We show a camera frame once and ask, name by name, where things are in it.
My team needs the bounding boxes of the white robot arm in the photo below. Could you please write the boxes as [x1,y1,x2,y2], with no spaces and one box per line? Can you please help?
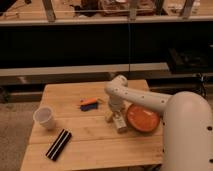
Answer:
[105,75,213,171]

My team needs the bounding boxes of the blue marker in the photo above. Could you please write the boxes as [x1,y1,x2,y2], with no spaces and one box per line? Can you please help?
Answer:
[80,103,98,112]

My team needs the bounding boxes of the orange marker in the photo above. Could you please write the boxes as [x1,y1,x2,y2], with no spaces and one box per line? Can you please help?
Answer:
[80,98,99,105]

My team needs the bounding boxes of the orange plate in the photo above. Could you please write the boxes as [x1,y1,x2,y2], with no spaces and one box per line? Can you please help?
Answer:
[126,104,160,133]

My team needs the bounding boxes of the wooden table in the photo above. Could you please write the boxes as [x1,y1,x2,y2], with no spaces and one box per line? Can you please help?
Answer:
[21,82,162,171]

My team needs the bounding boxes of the black striped rectangular block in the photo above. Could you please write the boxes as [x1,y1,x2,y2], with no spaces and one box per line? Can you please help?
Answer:
[45,129,72,161]

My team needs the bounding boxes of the white plastic cup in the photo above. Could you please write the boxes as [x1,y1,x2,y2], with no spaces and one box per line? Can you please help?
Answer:
[33,106,55,130]

